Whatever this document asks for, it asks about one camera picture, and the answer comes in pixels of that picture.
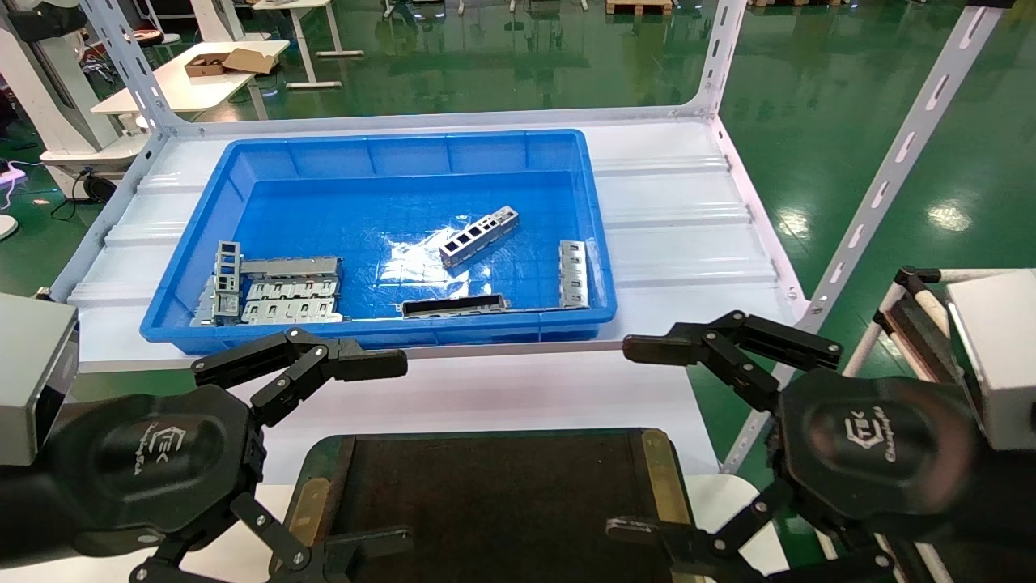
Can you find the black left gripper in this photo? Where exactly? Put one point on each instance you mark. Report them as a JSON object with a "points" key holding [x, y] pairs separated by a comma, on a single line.
{"points": [[154, 461]]}

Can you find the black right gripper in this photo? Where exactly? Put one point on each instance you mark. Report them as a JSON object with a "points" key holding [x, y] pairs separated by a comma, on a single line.
{"points": [[874, 453]]}

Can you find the metal bracket with square holes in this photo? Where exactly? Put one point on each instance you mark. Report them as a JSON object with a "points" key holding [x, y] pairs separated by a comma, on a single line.
{"points": [[461, 251]]}

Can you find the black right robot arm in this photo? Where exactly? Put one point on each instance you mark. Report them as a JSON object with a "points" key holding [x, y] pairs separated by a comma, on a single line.
{"points": [[1008, 502]]}

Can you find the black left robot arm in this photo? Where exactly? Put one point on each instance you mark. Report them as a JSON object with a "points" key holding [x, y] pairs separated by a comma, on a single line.
{"points": [[14, 518]]}

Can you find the black container with gold edges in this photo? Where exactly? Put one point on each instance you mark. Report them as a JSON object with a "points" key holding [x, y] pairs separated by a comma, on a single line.
{"points": [[486, 502]]}

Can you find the blue plastic bin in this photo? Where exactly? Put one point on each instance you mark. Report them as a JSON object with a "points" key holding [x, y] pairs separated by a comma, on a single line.
{"points": [[324, 206]]}

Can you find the white metal shelf rack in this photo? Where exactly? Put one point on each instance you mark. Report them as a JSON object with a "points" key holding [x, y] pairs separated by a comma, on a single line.
{"points": [[890, 174]]}

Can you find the white table with cardboard box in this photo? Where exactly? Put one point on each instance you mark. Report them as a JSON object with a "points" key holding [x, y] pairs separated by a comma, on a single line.
{"points": [[178, 89]]}

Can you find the open brown cardboard box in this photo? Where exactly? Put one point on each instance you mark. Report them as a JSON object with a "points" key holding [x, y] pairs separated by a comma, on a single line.
{"points": [[243, 60]]}

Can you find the white desk with metal legs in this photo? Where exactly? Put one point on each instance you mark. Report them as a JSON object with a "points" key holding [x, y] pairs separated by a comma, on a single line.
{"points": [[303, 32]]}

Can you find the white machine base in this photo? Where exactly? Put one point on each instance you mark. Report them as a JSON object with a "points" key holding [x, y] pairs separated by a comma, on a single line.
{"points": [[48, 97]]}

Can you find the wooden pallet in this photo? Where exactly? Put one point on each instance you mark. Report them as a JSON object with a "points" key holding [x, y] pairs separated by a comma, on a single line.
{"points": [[639, 6]]}

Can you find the upright metal bracket with windows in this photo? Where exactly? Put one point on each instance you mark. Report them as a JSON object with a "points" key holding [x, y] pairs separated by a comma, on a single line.
{"points": [[227, 279]]}

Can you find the long dark hollow metal bracket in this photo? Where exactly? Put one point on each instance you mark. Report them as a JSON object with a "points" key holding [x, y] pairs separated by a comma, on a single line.
{"points": [[453, 310]]}

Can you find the pipe frame cart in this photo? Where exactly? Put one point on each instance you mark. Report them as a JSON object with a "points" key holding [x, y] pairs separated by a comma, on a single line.
{"points": [[919, 334]]}

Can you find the short ribbed metal bracket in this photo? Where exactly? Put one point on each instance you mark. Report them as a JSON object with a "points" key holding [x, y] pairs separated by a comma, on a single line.
{"points": [[573, 275]]}

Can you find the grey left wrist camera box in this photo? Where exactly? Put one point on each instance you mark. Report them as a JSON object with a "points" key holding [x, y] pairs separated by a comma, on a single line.
{"points": [[28, 372]]}

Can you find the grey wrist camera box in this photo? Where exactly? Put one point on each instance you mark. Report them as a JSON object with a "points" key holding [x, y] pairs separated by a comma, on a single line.
{"points": [[28, 372], [1004, 356]]}

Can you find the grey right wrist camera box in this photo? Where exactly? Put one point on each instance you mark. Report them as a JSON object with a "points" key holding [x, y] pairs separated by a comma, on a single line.
{"points": [[1004, 356]]}

